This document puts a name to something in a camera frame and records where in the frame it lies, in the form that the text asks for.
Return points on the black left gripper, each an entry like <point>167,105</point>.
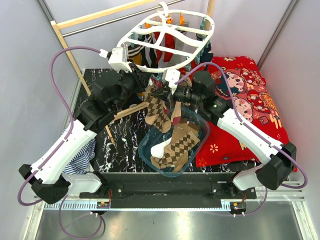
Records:
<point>139,78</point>

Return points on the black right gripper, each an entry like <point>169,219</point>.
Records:
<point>163,93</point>

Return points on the white oval clip hanger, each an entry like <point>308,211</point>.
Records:
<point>168,39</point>

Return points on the brown argyle sock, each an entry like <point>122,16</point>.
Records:
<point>176,154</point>
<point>156,115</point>

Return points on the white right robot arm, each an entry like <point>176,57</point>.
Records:
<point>277,159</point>

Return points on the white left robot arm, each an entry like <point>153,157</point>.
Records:
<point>45,176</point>

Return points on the mustard yellow hanging sock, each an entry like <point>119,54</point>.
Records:
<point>137,59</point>

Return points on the white sock in bin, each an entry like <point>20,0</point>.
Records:
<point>157,150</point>

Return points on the clear blue plastic bin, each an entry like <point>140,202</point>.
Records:
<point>154,136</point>

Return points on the red cartoon print pillow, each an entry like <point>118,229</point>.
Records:
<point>253,101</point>

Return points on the blue striped cloth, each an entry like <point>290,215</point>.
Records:
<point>81,162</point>

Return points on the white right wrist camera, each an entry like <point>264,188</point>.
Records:
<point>171,76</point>

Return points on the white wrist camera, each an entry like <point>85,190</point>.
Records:
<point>118,60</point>
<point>171,76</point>

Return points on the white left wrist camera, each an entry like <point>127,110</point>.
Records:
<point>118,60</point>

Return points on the wooden drying rack frame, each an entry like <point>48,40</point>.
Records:
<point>127,78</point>

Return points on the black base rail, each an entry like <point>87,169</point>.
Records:
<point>214,184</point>

